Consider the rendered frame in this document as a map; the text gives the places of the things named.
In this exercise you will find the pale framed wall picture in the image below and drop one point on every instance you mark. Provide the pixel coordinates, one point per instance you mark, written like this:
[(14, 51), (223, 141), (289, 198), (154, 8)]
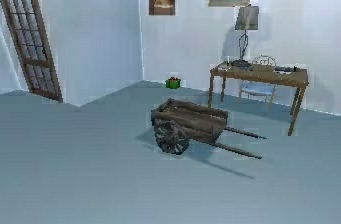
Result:
[(228, 2)]

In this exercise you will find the green gift box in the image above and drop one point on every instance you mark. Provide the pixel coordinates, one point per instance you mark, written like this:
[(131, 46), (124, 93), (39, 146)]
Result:
[(172, 83)]

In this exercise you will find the brown framed wall picture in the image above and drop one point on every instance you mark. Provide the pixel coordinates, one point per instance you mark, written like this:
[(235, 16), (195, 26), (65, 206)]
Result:
[(161, 6)]

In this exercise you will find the pale small desk item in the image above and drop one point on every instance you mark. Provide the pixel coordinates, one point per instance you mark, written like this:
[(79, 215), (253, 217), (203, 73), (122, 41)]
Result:
[(224, 67)]

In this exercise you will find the brown wooden cart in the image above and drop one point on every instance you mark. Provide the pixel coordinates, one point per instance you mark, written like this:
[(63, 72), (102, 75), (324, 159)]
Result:
[(191, 123)]

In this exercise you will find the grey shade table lamp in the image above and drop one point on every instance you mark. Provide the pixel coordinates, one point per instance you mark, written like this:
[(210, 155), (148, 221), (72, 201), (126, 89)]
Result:
[(246, 20)]

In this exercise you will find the black flat desk item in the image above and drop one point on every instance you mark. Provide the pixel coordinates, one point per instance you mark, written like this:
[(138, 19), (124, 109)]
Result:
[(285, 69)]

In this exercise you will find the pale blue seat chair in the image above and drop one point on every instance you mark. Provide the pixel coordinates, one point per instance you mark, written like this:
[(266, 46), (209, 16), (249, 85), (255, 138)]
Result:
[(257, 88)]

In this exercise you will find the brown wooden glass-paned door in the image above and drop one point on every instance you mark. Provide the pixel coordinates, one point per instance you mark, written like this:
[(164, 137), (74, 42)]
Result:
[(31, 50)]

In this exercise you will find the brown wooden desk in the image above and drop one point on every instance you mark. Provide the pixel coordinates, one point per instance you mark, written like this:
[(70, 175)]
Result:
[(264, 76)]

